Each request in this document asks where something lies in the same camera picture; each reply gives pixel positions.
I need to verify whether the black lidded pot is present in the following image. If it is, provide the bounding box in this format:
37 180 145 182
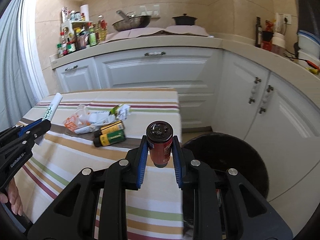
172 13 198 26

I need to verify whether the white spice rack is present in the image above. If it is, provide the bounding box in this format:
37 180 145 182
61 20 85 34

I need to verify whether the striped tablecloth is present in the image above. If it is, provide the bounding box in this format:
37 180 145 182
14 88 184 240

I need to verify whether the black cable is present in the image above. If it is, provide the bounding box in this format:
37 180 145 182
285 50 300 61

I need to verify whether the green label small bottle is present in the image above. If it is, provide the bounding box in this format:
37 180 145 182
93 129 126 147

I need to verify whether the white wall rack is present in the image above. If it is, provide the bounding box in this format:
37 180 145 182
139 5 160 18

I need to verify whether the steel wok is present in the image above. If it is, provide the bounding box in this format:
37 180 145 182
112 10 152 32

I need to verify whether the cluster of condiment bottles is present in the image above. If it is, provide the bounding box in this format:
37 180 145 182
56 6 108 58

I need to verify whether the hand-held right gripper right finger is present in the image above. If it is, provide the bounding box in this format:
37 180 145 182
172 135 293 240

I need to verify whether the beige kitchen counter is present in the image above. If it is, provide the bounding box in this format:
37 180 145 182
49 34 320 98

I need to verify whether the clear plastic bag orange print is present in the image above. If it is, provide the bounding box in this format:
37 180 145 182
62 104 90 133

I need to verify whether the dark hanging cloth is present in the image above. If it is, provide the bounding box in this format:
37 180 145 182
291 0 320 39

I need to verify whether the white paper towel roll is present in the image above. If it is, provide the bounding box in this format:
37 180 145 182
80 4 90 22

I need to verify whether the yellow label small bottle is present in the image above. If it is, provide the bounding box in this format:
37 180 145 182
94 120 125 138

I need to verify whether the black round trash bin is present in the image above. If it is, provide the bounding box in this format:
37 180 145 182
181 132 269 230

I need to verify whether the person's left hand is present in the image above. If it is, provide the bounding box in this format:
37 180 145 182
0 180 23 217

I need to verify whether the dark glass oil bottle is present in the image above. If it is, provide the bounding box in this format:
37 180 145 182
255 17 262 47

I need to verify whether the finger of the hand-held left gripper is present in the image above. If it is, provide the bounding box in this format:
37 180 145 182
15 121 52 147
0 119 43 142

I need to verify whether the red label dark bottle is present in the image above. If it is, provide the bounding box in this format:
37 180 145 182
146 121 174 168

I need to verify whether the red utensil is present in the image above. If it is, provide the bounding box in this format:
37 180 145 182
299 57 320 70

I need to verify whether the white door frame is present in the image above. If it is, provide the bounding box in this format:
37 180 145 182
24 0 50 103

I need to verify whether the grey curtain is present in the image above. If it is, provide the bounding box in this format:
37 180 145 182
0 0 40 130

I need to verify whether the wide white cabinet front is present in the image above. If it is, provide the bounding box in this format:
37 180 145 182
94 47 223 133

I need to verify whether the pale stove cover sheet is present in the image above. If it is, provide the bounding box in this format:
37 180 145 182
100 25 209 44

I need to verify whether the white tube green print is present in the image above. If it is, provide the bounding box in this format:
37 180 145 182
37 92 63 146

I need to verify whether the white lidded jar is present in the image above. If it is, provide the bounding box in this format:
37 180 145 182
271 32 286 55

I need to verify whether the stack of white plastic containers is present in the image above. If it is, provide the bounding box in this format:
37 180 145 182
297 30 320 63

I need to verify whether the small white cabinet door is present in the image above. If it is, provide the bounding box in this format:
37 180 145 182
55 59 97 93

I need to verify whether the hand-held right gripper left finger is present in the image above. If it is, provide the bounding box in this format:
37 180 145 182
27 135 150 240

